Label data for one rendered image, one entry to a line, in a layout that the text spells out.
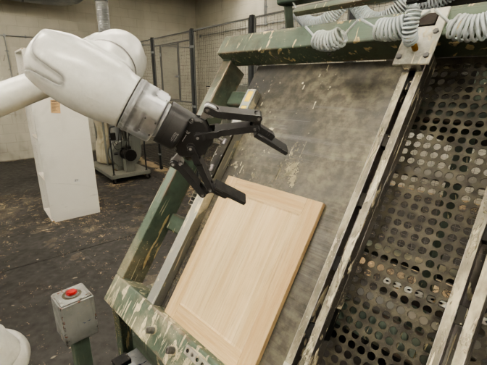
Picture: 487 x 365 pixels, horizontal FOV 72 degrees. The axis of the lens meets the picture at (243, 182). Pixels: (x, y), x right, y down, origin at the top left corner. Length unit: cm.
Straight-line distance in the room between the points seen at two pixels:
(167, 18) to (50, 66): 963
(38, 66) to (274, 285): 82
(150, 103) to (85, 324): 112
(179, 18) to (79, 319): 940
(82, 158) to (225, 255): 371
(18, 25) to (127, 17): 238
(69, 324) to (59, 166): 338
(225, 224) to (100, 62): 84
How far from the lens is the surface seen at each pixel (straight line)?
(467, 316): 86
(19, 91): 76
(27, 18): 912
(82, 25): 933
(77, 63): 56
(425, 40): 114
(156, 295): 139
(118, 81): 55
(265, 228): 114
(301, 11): 123
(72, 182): 478
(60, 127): 464
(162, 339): 131
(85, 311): 149
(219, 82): 165
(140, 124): 56
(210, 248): 127
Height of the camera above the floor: 171
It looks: 17 degrees down
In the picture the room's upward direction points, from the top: straight up
